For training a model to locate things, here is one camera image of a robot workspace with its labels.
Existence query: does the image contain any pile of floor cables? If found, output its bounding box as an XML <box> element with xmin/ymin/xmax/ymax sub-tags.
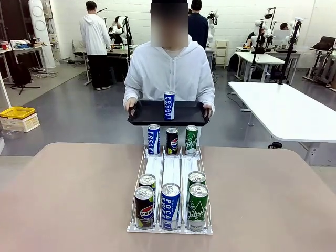
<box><xmin>28</xmin><ymin>67</ymin><xmax>57</xmax><ymax>79</ymax></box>

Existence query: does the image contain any long white desk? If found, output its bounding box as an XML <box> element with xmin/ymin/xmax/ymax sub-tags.
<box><xmin>235</xmin><ymin>51</ymin><xmax>286</xmax><ymax>82</ymax></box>

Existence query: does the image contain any white wire can rack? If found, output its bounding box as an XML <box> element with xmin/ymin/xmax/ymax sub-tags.
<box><xmin>127</xmin><ymin>145</ymin><xmax>214</xmax><ymax>235</ymax></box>

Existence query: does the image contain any clear plastic bowl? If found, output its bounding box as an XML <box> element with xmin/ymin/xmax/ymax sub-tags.
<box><xmin>1</xmin><ymin>128</ymin><xmax>24</xmax><ymax>140</ymax></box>

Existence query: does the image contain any person's left forearm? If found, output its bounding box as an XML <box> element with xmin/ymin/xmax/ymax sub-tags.
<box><xmin>201</xmin><ymin>80</ymin><xmax>216</xmax><ymax>110</ymax></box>

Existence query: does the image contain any brown chair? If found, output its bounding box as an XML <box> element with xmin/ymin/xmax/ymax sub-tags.
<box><xmin>312</xmin><ymin>36</ymin><xmax>336</xmax><ymax>52</ymax></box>

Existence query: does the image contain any white drawer cabinet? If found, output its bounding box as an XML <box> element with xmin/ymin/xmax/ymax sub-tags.
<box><xmin>215</xmin><ymin>39</ymin><xmax>229</xmax><ymax>69</ymax></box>

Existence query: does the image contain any black tripod with bag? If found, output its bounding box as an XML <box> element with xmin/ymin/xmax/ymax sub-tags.
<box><xmin>7</xmin><ymin>39</ymin><xmax>41</xmax><ymax>96</ymax></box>

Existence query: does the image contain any black camera stand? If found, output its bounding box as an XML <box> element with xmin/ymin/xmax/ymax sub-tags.
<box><xmin>249</xmin><ymin>20</ymin><xmax>266</xmax><ymax>82</ymax></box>

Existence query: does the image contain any large white table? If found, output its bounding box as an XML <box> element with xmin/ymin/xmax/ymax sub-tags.
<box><xmin>227</xmin><ymin>81</ymin><xmax>336</xmax><ymax>166</ymax></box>

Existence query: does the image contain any person's right forearm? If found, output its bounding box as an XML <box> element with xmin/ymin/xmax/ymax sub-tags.
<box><xmin>123</xmin><ymin>77</ymin><xmax>144</xmax><ymax>106</ymax></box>

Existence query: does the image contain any black plastic serving tray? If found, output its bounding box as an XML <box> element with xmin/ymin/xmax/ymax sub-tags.
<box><xmin>127</xmin><ymin>100</ymin><xmax>212</xmax><ymax>127</ymax></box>

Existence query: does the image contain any blue Pocari Sweat can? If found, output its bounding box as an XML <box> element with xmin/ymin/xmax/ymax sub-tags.
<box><xmin>160</xmin><ymin>183</ymin><xmax>182</xmax><ymax>232</ymax></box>
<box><xmin>163</xmin><ymin>90</ymin><xmax>176</xmax><ymax>121</ymax></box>
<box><xmin>147</xmin><ymin>124</ymin><xmax>161</xmax><ymax>155</ymax></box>

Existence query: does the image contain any person's right hand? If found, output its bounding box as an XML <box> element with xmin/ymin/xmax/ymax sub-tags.
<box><xmin>124</xmin><ymin>98</ymin><xmax>138</xmax><ymax>117</ymax></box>

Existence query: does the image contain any black backpack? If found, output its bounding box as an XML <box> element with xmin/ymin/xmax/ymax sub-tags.
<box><xmin>227</xmin><ymin>54</ymin><xmax>240</xmax><ymax>71</ymax></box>

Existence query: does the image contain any white tower air conditioner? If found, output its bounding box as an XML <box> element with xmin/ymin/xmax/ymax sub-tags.
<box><xmin>28</xmin><ymin>0</ymin><xmax>57</xmax><ymax>69</ymax></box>

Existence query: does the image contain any man in white hooded jacket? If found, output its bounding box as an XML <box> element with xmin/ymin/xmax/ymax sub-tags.
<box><xmin>79</xmin><ymin>0</ymin><xmax>112</xmax><ymax>91</ymax></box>

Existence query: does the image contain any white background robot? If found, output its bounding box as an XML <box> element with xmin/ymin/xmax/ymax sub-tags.
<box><xmin>108</xmin><ymin>15</ymin><xmax>129</xmax><ymax>45</ymax></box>

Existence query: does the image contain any white plastic crate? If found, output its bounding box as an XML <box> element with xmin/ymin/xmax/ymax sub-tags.
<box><xmin>0</xmin><ymin>112</ymin><xmax>41</xmax><ymax>133</ymax></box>

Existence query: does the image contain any cluttered white desk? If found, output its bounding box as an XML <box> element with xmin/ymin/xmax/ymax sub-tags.
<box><xmin>0</xmin><ymin>43</ymin><xmax>49</xmax><ymax>85</ymax></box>

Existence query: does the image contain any black pole stand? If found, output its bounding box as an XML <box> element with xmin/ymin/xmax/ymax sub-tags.
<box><xmin>123</xmin><ymin>16</ymin><xmax>134</xmax><ymax>64</ymax></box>

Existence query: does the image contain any grey workbench desk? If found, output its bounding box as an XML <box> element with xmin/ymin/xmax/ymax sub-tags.
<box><xmin>83</xmin><ymin>44</ymin><xmax>139</xmax><ymax>86</ymax></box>

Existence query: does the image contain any yellow plastic crate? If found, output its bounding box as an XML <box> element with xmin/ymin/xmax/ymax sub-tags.
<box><xmin>0</xmin><ymin>106</ymin><xmax>36</xmax><ymax>120</ymax></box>

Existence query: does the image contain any person in white hoodie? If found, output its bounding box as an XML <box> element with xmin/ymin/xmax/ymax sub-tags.
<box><xmin>123</xmin><ymin>0</ymin><xmax>216</xmax><ymax>146</ymax></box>

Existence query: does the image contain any green Chilsung cider can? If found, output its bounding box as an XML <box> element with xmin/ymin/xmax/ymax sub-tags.
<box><xmin>187</xmin><ymin>171</ymin><xmax>207</xmax><ymax>188</ymax></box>
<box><xmin>184</xmin><ymin>125</ymin><xmax>199</xmax><ymax>156</ymax></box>
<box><xmin>187</xmin><ymin>183</ymin><xmax>209</xmax><ymax>232</ymax></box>

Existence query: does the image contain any black Pepsi can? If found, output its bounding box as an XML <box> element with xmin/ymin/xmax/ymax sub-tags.
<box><xmin>138</xmin><ymin>173</ymin><xmax>156</xmax><ymax>194</ymax></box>
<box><xmin>134</xmin><ymin>185</ymin><xmax>155</xmax><ymax>230</ymax></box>
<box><xmin>166</xmin><ymin>127</ymin><xmax>180</xmax><ymax>155</ymax></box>

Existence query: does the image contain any person in navy jacket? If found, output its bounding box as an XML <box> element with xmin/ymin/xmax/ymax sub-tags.
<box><xmin>187</xmin><ymin>0</ymin><xmax>209</xmax><ymax>50</ymax></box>

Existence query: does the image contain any tall black tripod stand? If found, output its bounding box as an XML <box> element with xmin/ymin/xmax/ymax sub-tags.
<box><xmin>278</xmin><ymin>17</ymin><xmax>304</xmax><ymax>85</ymax></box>

